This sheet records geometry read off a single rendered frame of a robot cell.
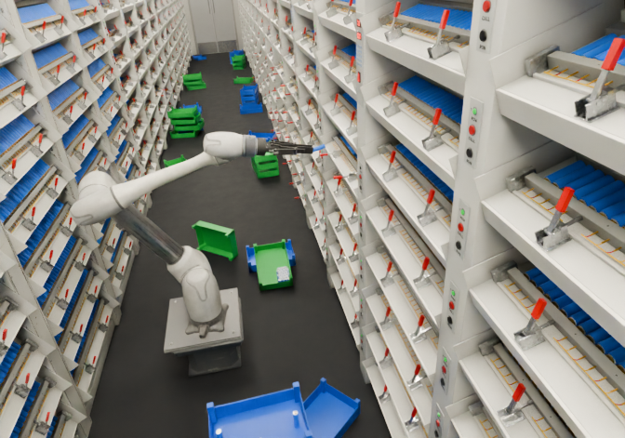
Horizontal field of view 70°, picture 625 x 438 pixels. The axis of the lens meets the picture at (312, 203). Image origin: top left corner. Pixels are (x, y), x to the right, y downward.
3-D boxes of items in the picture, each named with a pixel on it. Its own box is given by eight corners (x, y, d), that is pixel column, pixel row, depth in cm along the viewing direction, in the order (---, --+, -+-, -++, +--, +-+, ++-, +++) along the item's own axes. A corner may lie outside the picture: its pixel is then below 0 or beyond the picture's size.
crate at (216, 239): (205, 245, 313) (196, 250, 307) (199, 220, 303) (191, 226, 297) (238, 255, 299) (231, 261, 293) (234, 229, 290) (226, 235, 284)
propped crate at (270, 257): (293, 285, 267) (292, 278, 261) (259, 291, 264) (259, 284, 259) (285, 246, 287) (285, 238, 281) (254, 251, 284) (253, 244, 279)
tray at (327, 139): (362, 208, 170) (352, 189, 165) (326, 152, 222) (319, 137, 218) (409, 185, 169) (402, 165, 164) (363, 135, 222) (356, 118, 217)
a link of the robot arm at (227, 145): (243, 130, 177) (241, 135, 190) (203, 128, 174) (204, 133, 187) (242, 157, 177) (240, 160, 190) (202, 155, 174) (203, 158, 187)
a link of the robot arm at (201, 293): (191, 327, 201) (181, 290, 190) (184, 302, 216) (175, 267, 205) (226, 315, 206) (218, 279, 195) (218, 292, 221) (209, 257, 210)
